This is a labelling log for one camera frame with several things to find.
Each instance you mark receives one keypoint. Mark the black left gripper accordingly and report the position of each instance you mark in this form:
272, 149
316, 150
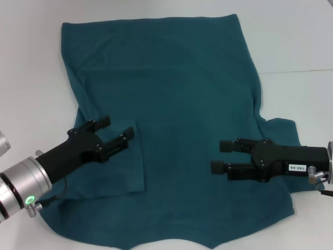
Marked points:
72, 153

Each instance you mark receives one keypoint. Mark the blue-green shirt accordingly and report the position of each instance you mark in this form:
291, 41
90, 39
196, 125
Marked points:
182, 104

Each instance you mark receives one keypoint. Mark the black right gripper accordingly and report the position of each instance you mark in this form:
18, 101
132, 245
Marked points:
286, 159

